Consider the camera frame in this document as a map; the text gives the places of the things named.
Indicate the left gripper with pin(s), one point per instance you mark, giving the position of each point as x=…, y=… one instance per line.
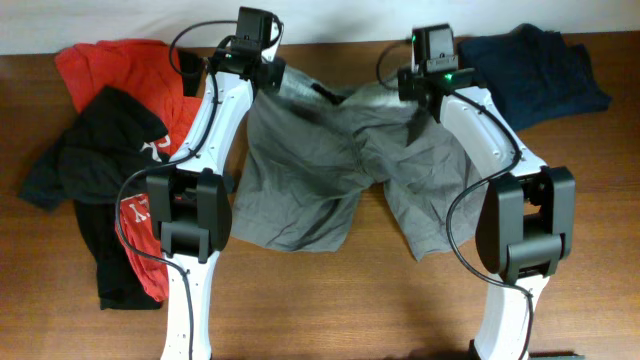
x=274, y=78

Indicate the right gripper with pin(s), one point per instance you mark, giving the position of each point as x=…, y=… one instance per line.
x=405, y=90

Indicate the grey shorts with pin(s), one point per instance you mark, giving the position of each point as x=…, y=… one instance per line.
x=313, y=151

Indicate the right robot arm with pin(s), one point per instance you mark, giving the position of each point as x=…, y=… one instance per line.
x=525, y=228

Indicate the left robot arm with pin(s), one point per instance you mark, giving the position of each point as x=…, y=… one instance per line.
x=190, y=210

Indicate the folded navy blue garment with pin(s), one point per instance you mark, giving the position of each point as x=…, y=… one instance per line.
x=534, y=76

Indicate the red t-shirt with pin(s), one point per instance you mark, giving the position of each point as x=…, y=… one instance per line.
x=140, y=69

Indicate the black t-shirt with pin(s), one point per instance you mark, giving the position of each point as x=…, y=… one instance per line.
x=88, y=165

